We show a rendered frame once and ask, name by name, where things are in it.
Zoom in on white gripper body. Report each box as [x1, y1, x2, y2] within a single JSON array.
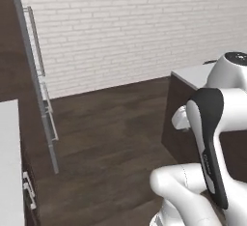
[[171, 104, 194, 133]]

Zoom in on white drawer handle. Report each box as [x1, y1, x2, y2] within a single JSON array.
[[24, 184, 38, 211], [22, 170, 35, 197]]

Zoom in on dark brown island cabinet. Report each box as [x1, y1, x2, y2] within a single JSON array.
[[160, 70, 247, 184]]

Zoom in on long grey fridge handle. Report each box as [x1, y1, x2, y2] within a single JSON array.
[[22, 5, 46, 78]]

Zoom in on grey fridge with brown side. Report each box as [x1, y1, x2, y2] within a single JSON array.
[[0, 0, 61, 175]]

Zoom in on dark brown counter cabinet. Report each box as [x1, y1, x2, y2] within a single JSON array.
[[18, 129, 41, 226]]

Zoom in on short grey fridge handle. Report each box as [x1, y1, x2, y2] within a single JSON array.
[[40, 75, 60, 143]]

